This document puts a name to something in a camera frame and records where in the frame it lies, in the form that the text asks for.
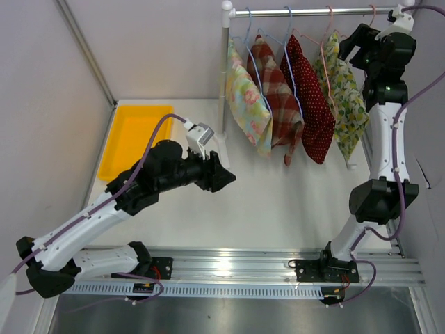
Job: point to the yellow plastic tray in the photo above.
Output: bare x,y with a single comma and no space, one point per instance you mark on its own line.
129,135

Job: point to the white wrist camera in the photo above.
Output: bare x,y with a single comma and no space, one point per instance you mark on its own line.
400,23
197,136

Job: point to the blue wire hanger right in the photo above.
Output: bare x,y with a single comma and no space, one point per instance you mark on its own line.
284,43

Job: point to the white slotted cable duct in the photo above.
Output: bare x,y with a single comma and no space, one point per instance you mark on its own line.
204,290

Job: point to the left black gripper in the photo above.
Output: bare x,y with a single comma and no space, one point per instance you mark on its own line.
220,176

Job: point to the red polka dot skirt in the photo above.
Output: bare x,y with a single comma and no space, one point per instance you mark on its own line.
318,120

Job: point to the lemon print cloth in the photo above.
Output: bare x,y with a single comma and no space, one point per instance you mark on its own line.
342,94

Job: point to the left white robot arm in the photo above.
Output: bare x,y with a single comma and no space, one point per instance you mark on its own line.
59,259

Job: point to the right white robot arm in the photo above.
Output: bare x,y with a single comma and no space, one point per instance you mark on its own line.
388,191

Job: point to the red plaid skirt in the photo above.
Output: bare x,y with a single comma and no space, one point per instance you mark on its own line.
288,123

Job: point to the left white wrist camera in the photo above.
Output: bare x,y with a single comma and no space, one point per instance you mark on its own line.
197,136

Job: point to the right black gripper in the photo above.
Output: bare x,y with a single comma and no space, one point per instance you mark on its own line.
363,37

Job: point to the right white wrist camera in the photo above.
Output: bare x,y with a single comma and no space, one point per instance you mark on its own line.
400,23

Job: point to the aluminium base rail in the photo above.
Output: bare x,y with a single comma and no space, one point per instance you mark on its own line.
269,267

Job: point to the pastel floral skirt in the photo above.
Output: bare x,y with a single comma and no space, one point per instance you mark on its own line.
246,100

